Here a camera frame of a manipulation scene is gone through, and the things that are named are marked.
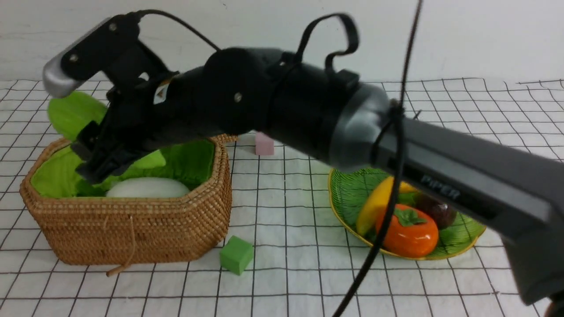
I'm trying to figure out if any green bitter gourd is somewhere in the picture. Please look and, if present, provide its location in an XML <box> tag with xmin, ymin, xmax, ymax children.
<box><xmin>47</xmin><ymin>90</ymin><xmax>167</xmax><ymax>170</ymax></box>

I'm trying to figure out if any green foam cube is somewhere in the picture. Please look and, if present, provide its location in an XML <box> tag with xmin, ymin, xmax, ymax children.
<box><xmin>219</xmin><ymin>236</ymin><xmax>254</xmax><ymax>276</ymax></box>

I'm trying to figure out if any black cable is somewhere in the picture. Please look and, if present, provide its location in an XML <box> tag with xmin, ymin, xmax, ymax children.
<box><xmin>134</xmin><ymin>0</ymin><xmax>424</xmax><ymax>317</ymax></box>

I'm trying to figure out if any orange persimmon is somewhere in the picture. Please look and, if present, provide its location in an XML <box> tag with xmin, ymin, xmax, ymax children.
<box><xmin>383</xmin><ymin>203</ymin><xmax>439</xmax><ymax>258</ymax></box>

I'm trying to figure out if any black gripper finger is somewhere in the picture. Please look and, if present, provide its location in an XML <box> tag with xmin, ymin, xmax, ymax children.
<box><xmin>70</xmin><ymin>121</ymin><xmax>106</xmax><ymax>161</ymax></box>

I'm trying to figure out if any green leaf glass plate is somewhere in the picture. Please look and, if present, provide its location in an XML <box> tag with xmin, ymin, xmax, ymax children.
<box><xmin>328</xmin><ymin>169</ymin><xmax>486</xmax><ymax>261</ymax></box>

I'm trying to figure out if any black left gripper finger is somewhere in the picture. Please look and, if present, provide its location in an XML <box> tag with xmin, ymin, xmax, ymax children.
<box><xmin>76</xmin><ymin>148</ymin><xmax>149</xmax><ymax>184</ymax></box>

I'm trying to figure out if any pink foam cube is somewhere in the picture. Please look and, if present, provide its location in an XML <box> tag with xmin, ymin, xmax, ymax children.
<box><xmin>255</xmin><ymin>132</ymin><xmax>275</xmax><ymax>156</ymax></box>

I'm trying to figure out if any white radish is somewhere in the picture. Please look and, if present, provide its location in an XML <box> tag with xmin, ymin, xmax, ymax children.
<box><xmin>74</xmin><ymin>177</ymin><xmax>191</xmax><ymax>199</ymax></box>

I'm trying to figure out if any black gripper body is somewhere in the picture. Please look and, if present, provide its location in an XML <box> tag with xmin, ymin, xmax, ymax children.
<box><xmin>90</xmin><ymin>73</ymin><xmax>181</xmax><ymax>154</ymax></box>

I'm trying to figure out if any yellow banana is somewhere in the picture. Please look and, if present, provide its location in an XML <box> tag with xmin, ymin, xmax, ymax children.
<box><xmin>355</xmin><ymin>177</ymin><xmax>394</xmax><ymax>236</ymax></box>

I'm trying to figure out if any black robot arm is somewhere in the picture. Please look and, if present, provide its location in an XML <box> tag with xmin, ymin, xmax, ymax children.
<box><xmin>61</xmin><ymin>45</ymin><xmax>563</xmax><ymax>317</ymax></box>

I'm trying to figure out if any woven wicker basket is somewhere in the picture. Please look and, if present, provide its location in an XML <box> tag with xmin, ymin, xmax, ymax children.
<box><xmin>19</xmin><ymin>135</ymin><xmax>237</xmax><ymax>276</ymax></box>

